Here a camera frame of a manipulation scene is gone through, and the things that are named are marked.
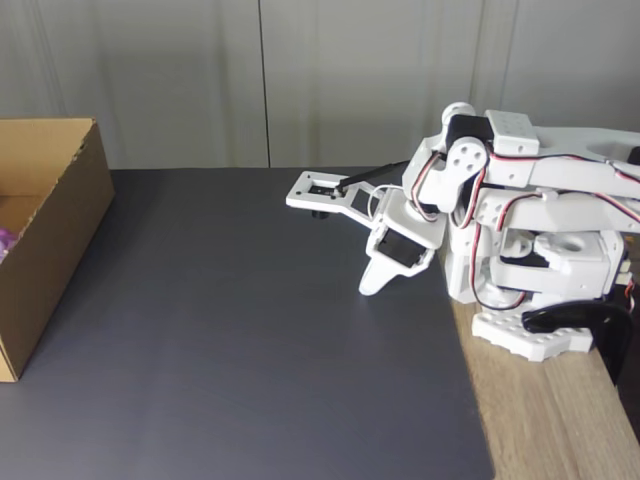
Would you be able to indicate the pink purple bumpy ball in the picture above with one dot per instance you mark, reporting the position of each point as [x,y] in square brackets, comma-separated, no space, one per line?
[5,241]

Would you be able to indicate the brown cardboard box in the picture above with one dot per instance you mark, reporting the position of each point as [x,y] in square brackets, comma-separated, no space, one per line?
[65,250]

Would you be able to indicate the dark grey table mat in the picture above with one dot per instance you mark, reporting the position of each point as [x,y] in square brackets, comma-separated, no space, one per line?
[250,350]

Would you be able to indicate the black table clamp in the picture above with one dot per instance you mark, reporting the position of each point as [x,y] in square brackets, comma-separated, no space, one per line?
[610,340]

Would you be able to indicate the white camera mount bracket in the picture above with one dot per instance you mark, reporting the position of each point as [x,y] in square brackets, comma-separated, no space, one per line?
[300,200]

